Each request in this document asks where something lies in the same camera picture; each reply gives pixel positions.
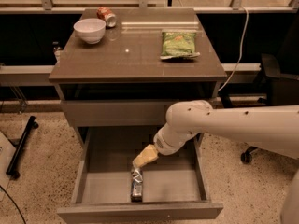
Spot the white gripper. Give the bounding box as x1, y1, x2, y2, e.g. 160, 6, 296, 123
133, 124, 195, 168

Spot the crushed silver redbull can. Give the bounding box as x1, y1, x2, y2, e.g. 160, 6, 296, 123
130, 168, 143, 202

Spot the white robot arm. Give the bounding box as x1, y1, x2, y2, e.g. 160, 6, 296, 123
132, 100, 299, 182

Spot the open grey middle drawer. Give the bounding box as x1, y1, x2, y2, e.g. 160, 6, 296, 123
58, 126, 223, 224

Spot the closed grey top drawer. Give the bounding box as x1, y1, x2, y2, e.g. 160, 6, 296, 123
61, 100, 174, 127

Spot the grey drawer cabinet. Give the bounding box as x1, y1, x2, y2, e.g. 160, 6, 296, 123
48, 7, 228, 224

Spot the orange soda can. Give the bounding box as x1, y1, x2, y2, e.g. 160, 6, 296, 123
96, 7, 117, 28

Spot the green chip bag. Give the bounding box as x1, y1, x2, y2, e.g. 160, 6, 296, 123
160, 30, 200, 60

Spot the white bowl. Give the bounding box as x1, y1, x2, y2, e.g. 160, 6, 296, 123
73, 18, 106, 44

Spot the black wheeled stand base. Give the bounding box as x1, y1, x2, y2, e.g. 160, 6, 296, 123
6, 116, 38, 179

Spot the small bottle behind cabinet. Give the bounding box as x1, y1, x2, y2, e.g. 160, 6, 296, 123
52, 41, 63, 62

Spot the black office chair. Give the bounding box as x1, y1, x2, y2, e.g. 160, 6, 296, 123
241, 14, 299, 163

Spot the black floor cable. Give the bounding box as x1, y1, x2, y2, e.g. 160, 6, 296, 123
0, 182, 29, 224

